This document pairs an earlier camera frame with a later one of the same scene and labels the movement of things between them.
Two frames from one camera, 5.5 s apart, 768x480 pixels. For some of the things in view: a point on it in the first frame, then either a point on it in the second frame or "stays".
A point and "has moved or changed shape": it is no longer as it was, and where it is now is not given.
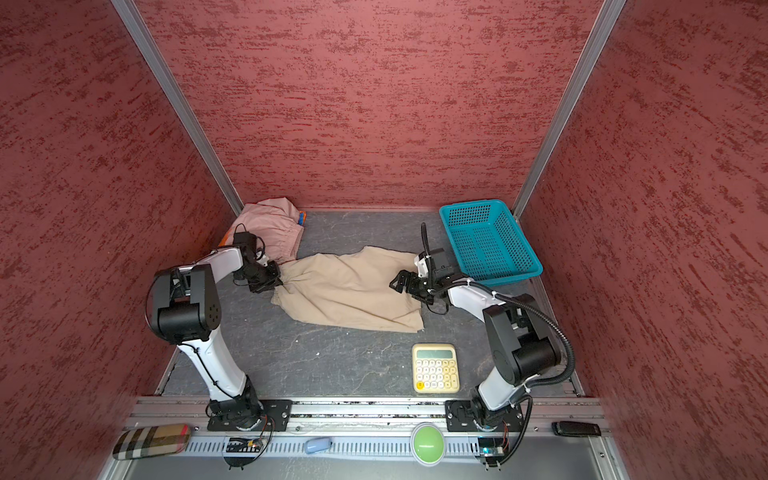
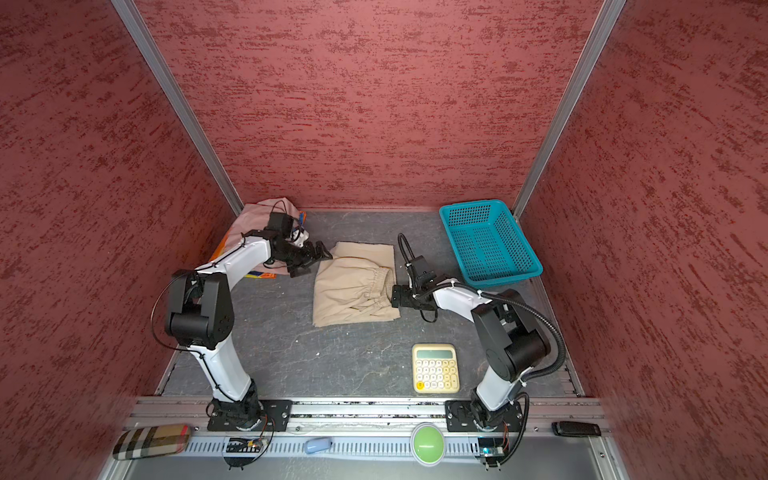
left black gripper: [271, 283] → [310, 257]
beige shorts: [353, 287] has moved or changed shape
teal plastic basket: [489, 244] stays
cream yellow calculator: [435, 368] stays
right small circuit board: [491, 448] stays
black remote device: [571, 428] stays
